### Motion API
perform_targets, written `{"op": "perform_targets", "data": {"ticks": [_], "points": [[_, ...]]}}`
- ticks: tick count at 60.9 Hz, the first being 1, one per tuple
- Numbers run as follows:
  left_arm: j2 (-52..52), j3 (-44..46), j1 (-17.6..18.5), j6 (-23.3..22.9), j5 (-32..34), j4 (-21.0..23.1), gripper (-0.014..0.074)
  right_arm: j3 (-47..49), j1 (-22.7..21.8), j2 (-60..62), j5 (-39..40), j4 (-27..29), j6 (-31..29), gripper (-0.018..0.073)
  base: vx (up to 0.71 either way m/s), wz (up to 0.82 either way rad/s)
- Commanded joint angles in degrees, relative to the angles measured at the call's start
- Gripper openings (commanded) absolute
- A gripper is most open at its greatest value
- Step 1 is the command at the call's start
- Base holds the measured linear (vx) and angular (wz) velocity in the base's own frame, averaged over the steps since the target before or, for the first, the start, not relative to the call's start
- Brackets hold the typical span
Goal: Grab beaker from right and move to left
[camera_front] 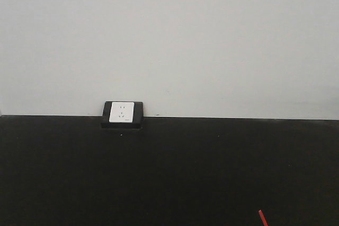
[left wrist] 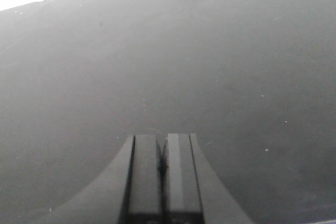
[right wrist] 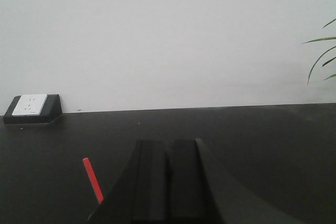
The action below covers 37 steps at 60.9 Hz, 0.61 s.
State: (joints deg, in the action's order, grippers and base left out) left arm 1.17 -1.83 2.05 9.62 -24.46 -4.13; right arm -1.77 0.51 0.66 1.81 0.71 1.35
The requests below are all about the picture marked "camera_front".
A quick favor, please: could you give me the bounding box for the black socket mounting box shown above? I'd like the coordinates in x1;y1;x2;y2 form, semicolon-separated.
101;101;144;129

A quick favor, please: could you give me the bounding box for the white wall power socket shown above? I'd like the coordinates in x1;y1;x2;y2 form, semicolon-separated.
109;102;135;123

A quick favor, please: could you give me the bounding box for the red cable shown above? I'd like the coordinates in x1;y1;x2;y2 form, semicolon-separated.
258;209;269;226

